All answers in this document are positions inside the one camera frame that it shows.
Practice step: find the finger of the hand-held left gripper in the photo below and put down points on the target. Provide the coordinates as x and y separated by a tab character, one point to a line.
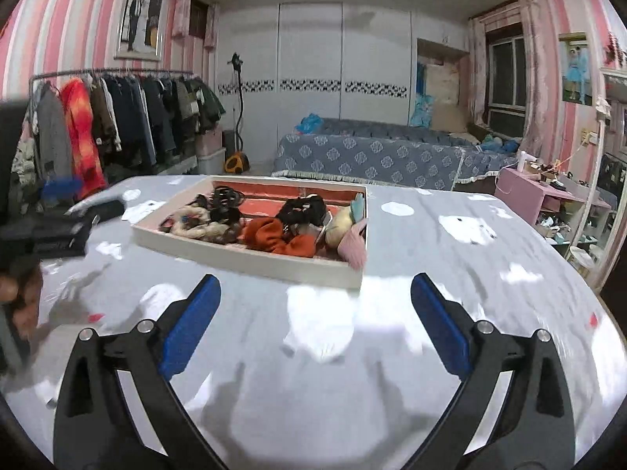
98	208
61	190

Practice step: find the wall poster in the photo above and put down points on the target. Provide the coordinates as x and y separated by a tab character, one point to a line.
575	68

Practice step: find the white bottle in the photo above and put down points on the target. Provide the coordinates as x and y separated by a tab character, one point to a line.
524	158

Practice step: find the row of hanging clothes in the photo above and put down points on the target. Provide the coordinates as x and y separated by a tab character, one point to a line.
132	112

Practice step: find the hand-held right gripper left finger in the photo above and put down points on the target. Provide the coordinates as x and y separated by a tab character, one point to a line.
191	328

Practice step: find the cream plush hair clip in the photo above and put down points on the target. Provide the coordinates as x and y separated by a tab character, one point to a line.
338	229

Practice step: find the garment steamer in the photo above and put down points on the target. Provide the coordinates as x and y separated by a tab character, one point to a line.
237	112

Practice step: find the white round container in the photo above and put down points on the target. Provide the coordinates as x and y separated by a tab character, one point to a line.
581	259

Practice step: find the grey printed blanket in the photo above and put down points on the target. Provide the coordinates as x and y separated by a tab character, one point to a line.
313	391

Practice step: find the short pink curtain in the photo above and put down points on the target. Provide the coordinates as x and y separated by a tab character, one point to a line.
181	10

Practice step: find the blue plastic bag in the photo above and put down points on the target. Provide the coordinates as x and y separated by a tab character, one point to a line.
308	125

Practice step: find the pink side table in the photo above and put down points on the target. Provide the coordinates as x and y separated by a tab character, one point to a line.
517	191

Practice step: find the red flower decoration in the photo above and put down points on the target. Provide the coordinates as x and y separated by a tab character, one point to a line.
616	49

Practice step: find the orange scrunchie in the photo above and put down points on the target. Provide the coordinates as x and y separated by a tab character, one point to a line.
264	235

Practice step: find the pink knit hair clip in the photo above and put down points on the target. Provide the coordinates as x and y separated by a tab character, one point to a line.
355	249

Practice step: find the metal clothes rack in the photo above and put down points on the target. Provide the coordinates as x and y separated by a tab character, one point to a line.
122	71

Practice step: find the teal hair clip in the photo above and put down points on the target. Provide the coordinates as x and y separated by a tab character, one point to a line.
360	205

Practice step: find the white wardrobe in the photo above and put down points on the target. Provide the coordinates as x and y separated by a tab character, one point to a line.
313	49

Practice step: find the hanging blue clothes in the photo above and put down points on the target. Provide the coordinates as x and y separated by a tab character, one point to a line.
420	103

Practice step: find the stacked storage boxes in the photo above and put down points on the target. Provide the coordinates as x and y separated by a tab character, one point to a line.
210	152

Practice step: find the person's left hand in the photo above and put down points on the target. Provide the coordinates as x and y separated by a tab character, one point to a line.
27	303

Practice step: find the framed wall picture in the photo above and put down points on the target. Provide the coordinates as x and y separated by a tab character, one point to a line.
142	17

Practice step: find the sofa with blue patterned cover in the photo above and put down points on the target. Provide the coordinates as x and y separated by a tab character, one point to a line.
382	156

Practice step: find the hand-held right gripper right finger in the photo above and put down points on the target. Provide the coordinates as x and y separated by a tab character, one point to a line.
441	328

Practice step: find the long pink curtain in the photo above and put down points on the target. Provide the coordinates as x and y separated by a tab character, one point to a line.
541	68

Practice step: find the white framed mirror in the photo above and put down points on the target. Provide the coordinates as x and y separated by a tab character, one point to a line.
595	181

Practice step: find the window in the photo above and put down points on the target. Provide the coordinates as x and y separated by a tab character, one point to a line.
507	78

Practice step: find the white tray with red lining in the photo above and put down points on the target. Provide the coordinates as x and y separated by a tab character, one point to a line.
245	259

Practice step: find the wall socket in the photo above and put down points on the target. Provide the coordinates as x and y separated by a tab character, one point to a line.
590	137

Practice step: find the black scrunchie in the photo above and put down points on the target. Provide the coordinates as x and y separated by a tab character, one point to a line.
303	208

